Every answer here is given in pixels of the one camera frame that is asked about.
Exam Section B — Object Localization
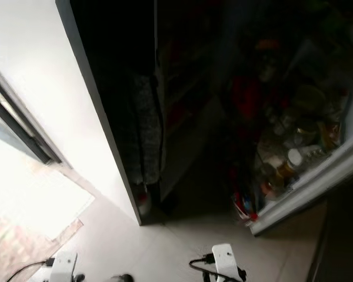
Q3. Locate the white fridge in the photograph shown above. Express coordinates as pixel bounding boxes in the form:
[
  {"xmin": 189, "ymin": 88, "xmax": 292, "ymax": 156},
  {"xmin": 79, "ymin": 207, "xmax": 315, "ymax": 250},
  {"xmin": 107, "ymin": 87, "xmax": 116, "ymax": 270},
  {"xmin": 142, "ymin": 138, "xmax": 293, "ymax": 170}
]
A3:
[{"xmin": 0, "ymin": 0, "xmax": 353, "ymax": 227}]

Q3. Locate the white fridge door with shelves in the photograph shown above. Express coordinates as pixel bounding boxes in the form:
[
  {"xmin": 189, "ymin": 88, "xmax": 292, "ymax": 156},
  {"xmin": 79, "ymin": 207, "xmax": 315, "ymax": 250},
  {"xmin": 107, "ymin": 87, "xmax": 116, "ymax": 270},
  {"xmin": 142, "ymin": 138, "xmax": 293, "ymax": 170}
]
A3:
[{"xmin": 229, "ymin": 76, "xmax": 353, "ymax": 237}]

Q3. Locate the red patterned floor mat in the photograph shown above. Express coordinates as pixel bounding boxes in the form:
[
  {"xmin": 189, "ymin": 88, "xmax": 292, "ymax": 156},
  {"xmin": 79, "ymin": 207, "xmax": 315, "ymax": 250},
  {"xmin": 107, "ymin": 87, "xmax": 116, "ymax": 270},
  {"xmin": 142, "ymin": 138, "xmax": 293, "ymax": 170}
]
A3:
[{"xmin": 0, "ymin": 219, "xmax": 84, "ymax": 282}]

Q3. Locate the long red and blue packet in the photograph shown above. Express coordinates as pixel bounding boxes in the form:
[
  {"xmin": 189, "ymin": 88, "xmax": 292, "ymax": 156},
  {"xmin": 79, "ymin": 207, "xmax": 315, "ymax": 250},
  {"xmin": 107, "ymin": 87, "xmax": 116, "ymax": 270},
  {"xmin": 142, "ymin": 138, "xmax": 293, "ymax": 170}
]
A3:
[{"xmin": 232, "ymin": 193, "xmax": 260, "ymax": 223}]

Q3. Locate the grey sliding door frame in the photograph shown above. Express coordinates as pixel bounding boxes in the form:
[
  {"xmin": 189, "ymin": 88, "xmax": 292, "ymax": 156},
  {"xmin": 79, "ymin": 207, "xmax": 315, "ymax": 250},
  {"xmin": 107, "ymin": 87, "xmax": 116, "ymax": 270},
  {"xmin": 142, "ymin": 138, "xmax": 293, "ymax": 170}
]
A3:
[{"xmin": 0, "ymin": 59, "xmax": 72, "ymax": 169}]

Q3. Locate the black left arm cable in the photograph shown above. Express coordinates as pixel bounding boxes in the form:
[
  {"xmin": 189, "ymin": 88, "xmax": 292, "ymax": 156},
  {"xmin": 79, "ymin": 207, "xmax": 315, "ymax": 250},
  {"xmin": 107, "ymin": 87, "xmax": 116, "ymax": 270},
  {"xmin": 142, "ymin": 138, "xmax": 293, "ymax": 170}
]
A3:
[{"xmin": 6, "ymin": 258, "xmax": 57, "ymax": 282}]

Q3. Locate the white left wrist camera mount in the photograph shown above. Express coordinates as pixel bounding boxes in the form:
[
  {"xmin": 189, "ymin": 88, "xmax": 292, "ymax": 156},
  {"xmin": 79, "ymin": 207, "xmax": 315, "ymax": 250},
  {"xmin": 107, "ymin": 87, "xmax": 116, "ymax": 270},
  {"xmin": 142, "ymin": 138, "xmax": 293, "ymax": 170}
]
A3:
[{"xmin": 50, "ymin": 251, "xmax": 79, "ymax": 282}]

